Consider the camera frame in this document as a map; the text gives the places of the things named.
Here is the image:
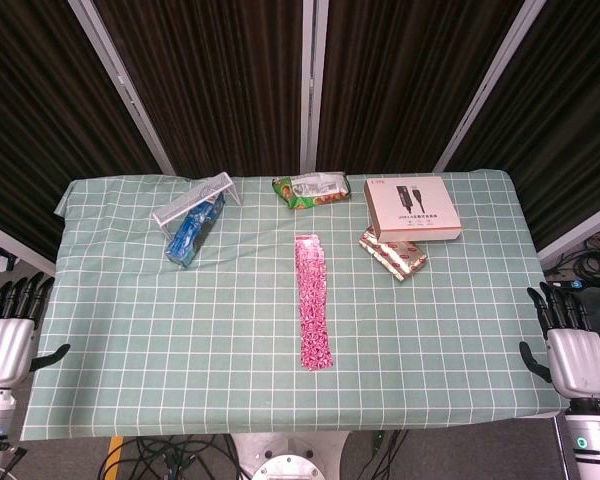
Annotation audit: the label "black power strip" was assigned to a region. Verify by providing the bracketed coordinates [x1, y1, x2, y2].
[548, 278, 600, 291]

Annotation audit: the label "white cable product box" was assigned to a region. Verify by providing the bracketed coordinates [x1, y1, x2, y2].
[363, 175, 464, 243]

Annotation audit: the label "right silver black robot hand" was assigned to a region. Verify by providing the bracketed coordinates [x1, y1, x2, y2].
[518, 281, 600, 400]

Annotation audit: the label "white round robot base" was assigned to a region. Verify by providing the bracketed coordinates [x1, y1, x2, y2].
[229, 431, 352, 480]

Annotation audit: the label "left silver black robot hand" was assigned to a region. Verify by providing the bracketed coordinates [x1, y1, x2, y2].
[0, 273, 72, 387]

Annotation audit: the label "silver mesh metal rack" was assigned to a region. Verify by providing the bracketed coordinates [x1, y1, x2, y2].
[152, 171, 244, 237]

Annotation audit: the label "white partition post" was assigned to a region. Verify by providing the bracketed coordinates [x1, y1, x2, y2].
[298, 0, 330, 174]
[432, 0, 547, 172]
[67, 0, 177, 176]

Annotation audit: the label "tangled black cables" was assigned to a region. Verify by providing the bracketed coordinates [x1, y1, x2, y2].
[543, 223, 600, 281]

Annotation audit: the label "gold foil snack packet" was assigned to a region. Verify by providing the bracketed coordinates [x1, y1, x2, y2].
[358, 225, 429, 282]

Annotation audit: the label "green white checkered tablecloth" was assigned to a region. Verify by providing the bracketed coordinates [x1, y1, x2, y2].
[19, 169, 572, 442]

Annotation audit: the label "green silver snack bag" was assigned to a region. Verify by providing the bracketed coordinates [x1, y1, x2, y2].
[271, 172, 352, 212]

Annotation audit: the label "yellow table leg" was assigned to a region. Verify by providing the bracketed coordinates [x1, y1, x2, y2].
[106, 436, 125, 480]

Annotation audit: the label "blue snack package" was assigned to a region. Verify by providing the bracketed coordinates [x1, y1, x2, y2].
[165, 192, 227, 266]

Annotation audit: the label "black floor cable bundle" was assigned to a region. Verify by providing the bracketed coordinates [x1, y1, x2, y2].
[95, 433, 246, 480]

